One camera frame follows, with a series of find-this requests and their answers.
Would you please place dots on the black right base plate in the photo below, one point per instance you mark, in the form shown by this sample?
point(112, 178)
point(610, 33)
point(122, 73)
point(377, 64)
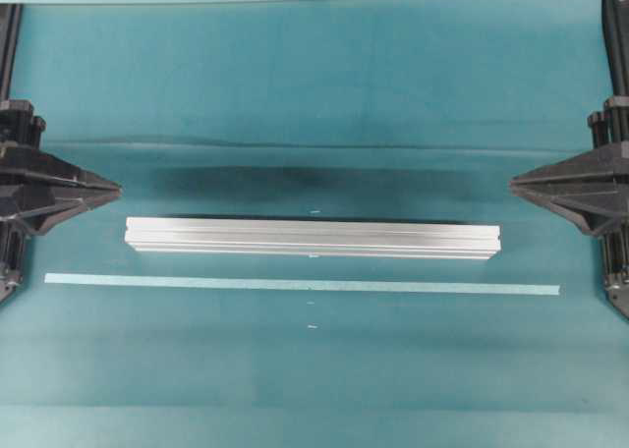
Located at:
point(615, 32)

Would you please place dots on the light teal tape strip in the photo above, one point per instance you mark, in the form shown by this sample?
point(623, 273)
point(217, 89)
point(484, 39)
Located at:
point(302, 285)

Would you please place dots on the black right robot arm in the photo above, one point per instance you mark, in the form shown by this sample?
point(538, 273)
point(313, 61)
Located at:
point(590, 190)

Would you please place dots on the silver aluminium extrusion rail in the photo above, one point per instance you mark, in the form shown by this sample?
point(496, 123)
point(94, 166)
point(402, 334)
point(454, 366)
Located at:
point(313, 237)

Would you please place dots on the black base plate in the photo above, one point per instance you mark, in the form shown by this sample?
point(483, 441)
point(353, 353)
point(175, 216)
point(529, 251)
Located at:
point(615, 32)
point(10, 50)

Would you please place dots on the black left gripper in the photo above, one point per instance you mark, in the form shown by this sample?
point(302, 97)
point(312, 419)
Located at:
point(40, 190)

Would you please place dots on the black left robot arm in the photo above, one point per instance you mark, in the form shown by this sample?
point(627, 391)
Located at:
point(20, 125)

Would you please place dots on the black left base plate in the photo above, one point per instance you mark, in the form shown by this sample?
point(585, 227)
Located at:
point(10, 50)

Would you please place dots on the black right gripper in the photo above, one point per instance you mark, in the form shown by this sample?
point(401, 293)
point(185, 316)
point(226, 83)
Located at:
point(590, 190)

